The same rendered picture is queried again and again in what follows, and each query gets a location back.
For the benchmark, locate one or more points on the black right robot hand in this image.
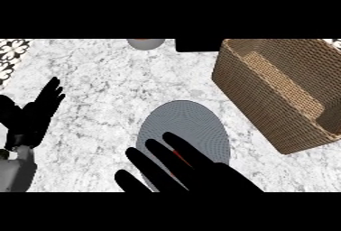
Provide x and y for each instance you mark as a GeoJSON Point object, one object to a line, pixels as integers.
{"type": "Point", "coordinates": [200, 174]}

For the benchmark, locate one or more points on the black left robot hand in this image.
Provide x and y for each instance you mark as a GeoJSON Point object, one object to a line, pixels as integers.
{"type": "Point", "coordinates": [38, 115]}

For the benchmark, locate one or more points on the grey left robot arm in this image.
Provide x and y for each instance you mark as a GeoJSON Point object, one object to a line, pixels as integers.
{"type": "Point", "coordinates": [15, 171]}

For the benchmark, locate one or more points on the red tomato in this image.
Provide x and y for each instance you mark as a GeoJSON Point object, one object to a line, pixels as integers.
{"type": "Point", "coordinates": [181, 156]}

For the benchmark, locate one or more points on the grey oval placemat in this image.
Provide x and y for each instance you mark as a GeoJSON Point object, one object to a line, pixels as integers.
{"type": "Point", "coordinates": [194, 126]}

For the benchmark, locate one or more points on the brown wicker basket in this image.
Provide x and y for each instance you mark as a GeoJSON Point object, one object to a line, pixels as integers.
{"type": "Point", "coordinates": [284, 90]}

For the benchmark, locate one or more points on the black white patterned tile panel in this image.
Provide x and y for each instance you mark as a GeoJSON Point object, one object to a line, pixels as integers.
{"type": "Point", "coordinates": [11, 57]}

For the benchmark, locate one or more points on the grey round bowl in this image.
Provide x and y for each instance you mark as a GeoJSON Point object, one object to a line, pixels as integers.
{"type": "Point", "coordinates": [145, 43]}

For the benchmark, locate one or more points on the black box appliance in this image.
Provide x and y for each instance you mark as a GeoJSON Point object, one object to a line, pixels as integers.
{"type": "Point", "coordinates": [197, 45]}

